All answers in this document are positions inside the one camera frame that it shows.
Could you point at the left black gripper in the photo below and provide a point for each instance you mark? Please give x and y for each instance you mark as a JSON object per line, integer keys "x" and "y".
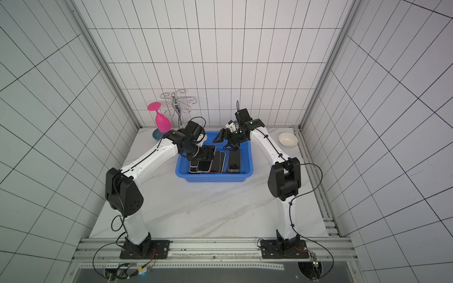
{"x": 206, "y": 154}

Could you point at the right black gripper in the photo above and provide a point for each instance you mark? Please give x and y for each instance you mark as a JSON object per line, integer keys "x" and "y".
{"x": 229, "y": 134}

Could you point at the black phone removed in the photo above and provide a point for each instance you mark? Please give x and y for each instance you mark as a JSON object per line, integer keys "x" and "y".
{"x": 204, "y": 166}
{"x": 193, "y": 167}

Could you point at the black phone stack top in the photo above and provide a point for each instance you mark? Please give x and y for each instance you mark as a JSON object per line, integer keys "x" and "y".
{"x": 216, "y": 167}

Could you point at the black phone stack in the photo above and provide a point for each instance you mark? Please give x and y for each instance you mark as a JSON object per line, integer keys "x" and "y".
{"x": 234, "y": 162}
{"x": 216, "y": 167}

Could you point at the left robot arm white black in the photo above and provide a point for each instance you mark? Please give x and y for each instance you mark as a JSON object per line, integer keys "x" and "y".
{"x": 124, "y": 196}

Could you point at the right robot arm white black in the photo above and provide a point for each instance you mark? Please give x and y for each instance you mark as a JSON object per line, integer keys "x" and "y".
{"x": 284, "y": 180}

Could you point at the black phone middle stack under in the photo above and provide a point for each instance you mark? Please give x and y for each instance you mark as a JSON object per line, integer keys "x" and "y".
{"x": 222, "y": 163}

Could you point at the black phone right stack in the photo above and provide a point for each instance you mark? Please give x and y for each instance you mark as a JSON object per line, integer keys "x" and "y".
{"x": 234, "y": 162}

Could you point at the blue plastic storage box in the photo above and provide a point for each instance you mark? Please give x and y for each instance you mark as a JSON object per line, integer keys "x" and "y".
{"x": 246, "y": 170}

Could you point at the pink wine glass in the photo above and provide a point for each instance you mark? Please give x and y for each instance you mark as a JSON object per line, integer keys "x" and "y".
{"x": 163, "y": 123}

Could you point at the blue grey saucer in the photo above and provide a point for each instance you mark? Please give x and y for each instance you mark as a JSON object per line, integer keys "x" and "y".
{"x": 157, "y": 134}

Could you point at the white bowl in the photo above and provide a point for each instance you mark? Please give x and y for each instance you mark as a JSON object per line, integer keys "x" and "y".
{"x": 288, "y": 139}

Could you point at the left electronics board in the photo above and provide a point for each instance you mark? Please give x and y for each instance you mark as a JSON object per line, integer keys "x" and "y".
{"x": 124, "y": 272}

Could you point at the electronics board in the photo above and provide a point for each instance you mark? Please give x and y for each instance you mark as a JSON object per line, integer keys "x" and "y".
{"x": 314, "y": 269}
{"x": 124, "y": 272}

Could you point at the right electronics board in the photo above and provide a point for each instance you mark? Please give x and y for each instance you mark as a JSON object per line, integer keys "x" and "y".
{"x": 314, "y": 269}

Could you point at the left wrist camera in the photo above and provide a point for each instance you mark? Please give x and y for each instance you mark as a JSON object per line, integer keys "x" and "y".
{"x": 194, "y": 131}

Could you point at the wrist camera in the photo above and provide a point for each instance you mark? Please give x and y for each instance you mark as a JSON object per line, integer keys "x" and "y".
{"x": 242, "y": 116}
{"x": 194, "y": 131}

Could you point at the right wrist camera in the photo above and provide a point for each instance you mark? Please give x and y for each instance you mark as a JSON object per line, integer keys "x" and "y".
{"x": 242, "y": 116}

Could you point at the silver wire glass rack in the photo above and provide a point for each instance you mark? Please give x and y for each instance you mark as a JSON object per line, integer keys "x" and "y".
{"x": 177, "y": 104}

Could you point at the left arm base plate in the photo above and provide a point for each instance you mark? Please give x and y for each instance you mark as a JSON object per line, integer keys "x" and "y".
{"x": 148, "y": 249}

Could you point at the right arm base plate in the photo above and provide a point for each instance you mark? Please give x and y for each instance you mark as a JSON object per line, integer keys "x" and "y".
{"x": 273, "y": 249}

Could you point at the aluminium mounting rail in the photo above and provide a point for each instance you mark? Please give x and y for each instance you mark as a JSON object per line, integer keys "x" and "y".
{"x": 100, "y": 254}

